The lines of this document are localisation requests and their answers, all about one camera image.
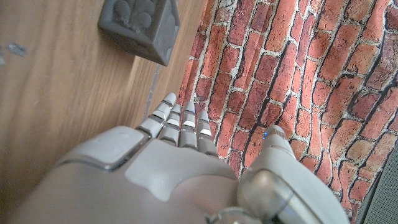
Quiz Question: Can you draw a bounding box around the dark grey embossed block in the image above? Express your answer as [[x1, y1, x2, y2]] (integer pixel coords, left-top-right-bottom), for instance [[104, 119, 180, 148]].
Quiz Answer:
[[97, 0, 181, 67]]

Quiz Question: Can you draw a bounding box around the red brick print backdrop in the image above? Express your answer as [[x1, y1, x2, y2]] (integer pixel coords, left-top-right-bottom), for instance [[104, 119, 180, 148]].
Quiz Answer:
[[178, 0, 398, 224]]

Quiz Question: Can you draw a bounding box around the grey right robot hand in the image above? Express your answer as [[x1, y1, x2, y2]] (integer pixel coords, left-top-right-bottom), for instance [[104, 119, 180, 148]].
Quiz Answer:
[[6, 92, 351, 224]]

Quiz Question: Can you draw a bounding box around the grey tape outline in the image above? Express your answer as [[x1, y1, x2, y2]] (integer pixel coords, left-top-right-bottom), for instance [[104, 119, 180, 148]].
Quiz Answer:
[[142, 63, 161, 121]]

